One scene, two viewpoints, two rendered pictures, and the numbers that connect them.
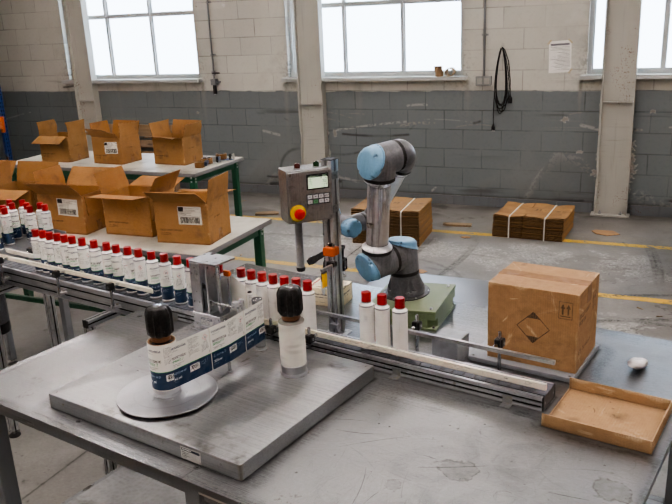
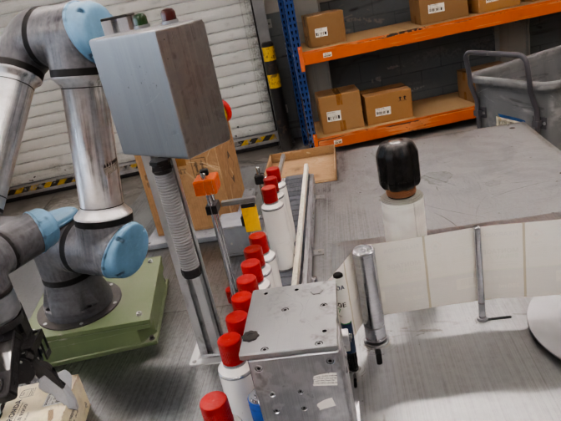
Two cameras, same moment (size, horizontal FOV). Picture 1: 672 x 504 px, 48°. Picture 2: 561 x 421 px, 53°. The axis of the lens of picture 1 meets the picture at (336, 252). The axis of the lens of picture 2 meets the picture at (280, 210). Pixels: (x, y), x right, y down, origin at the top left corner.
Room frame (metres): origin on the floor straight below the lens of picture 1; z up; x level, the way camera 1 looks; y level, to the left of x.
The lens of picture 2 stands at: (2.90, 0.98, 1.51)
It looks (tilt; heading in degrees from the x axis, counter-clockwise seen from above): 22 degrees down; 244
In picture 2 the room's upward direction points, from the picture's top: 12 degrees counter-clockwise
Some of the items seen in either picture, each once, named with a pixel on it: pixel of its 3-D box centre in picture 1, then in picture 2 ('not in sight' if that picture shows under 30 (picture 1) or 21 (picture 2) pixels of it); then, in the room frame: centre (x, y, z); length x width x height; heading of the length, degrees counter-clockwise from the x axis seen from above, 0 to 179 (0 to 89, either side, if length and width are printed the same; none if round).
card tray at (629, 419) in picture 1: (607, 412); (300, 166); (1.93, -0.76, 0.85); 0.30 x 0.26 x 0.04; 55
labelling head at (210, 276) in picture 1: (216, 291); (305, 401); (2.66, 0.46, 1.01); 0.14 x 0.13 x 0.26; 55
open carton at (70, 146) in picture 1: (63, 140); not in sight; (7.23, 2.56, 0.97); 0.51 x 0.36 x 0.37; 158
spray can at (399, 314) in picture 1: (400, 326); (280, 206); (2.32, -0.20, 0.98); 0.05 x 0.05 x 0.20
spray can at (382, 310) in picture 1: (382, 322); (278, 217); (2.36, -0.15, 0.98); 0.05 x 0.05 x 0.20
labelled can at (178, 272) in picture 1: (179, 279); not in sight; (2.90, 0.64, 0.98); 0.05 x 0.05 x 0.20
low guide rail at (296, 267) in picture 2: (388, 350); (300, 235); (2.30, -0.16, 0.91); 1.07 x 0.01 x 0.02; 55
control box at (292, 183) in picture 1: (306, 193); (162, 90); (2.63, 0.10, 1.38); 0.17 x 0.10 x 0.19; 110
